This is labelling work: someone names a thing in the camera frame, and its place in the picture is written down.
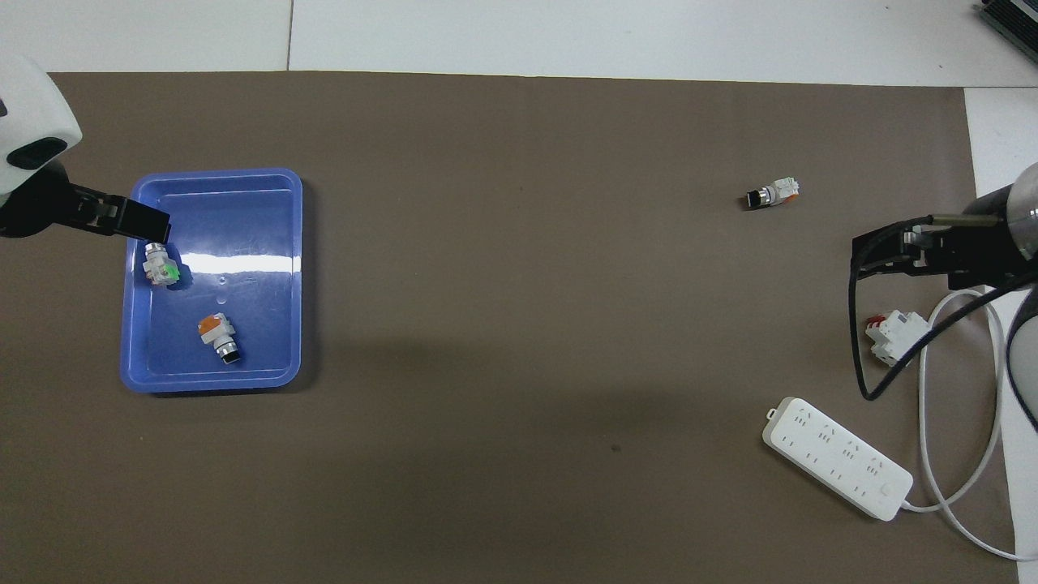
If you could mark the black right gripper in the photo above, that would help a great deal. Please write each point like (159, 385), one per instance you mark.
(973, 255)

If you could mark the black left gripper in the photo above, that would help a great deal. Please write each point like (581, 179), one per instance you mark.
(36, 211)

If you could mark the green white push-button switch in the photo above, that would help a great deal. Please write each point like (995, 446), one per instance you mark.
(778, 193)
(160, 269)

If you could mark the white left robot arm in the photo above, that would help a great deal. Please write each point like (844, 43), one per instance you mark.
(32, 105)

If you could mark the white red circuit breaker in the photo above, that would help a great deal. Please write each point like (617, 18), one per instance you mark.
(896, 337)

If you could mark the blue plastic tray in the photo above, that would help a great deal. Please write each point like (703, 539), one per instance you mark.
(251, 324)

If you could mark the white power strip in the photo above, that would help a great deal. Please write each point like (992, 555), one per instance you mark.
(835, 454)

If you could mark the dark grey ribbed device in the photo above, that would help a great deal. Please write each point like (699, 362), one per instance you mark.
(1014, 20)

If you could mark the brown table mat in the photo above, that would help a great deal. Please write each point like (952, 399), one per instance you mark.
(519, 284)

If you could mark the orange white push-button switch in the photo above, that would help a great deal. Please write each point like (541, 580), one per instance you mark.
(217, 334)

